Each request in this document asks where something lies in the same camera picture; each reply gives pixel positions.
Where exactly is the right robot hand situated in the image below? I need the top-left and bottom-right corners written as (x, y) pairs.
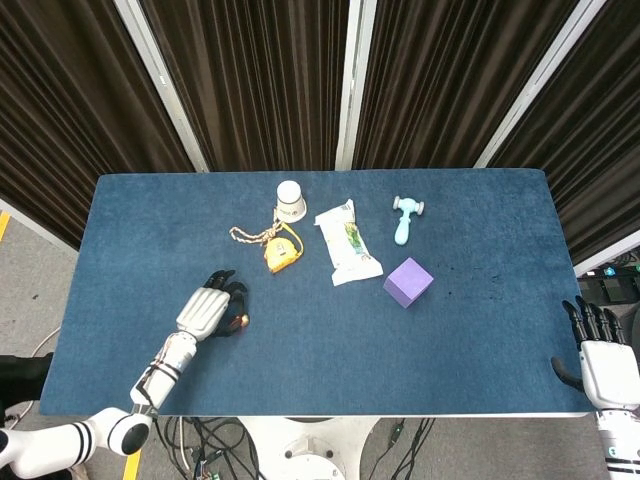
top-left (549, 295), bottom-right (640, 414)

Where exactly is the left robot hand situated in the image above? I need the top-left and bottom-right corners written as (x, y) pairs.
top-left (174, 268), bottom-right (251, 343)

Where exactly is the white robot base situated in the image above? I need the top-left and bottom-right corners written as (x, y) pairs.
top-left (239, 417), bottom-right (376, 480)

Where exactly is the black equipment with green lights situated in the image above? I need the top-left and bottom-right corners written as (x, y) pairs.
top-left (577, 249), bottom-right (640, 306)

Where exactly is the blue table cloth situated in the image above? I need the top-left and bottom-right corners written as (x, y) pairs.
top-left (38, 168), bottom-right (594, 417)

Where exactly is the white paper cup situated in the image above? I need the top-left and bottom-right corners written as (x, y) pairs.
top-left (274, 180), bottom-right (308, 224)

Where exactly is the white green snack packet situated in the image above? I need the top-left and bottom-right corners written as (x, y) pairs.
top-left (313, 198), bottom-right (385, 288)

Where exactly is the black object beside table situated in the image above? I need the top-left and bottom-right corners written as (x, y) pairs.
top-left (0, 352), bottom-right (55, 404)

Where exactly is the purple foam cube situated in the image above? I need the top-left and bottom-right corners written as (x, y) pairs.
top-left (383, 257), bottom-right (434, 310)

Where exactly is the mint green toy hammer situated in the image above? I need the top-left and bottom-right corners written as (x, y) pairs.
top-left (391, 195), bottom-right (428, 247)

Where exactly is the dark brown curtain panel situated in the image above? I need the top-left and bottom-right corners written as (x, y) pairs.
top-left (492, 0), bottom-right (640, 266)
top-left (0, 0), bottom-right (196, 251)
top-left (352, 0), bottom-right (584, 171)
top-left (142, 0), bottom-right (351, 172)

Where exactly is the yellow tape measure with rope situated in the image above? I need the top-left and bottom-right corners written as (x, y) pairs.
top-left (229, 222), bottom-right (305, 275)

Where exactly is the white table frame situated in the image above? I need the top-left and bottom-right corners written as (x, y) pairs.
top-left (149, 412), bottom-right (594, 420)

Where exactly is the white partition base rail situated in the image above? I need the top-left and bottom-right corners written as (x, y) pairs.
top-left (0, 197), bottom-right (81, 252)
top-left (573, 232), bottom-right (640, 277)

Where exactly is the black floor cable tangle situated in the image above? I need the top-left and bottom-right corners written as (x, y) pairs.
top-left (152, 417), bottom-right (281, 480)

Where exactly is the black cable with green light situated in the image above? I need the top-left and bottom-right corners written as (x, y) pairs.
top-left (382, 417), bottom-right (437, 480)

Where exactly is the white partition post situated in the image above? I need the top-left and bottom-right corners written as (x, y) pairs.
top-left (333, 0), bottom-right (377, 170)
top-left (113, 0), bottom-right (210, 174)
top-left (473, 0), bottom-right (616, 169)

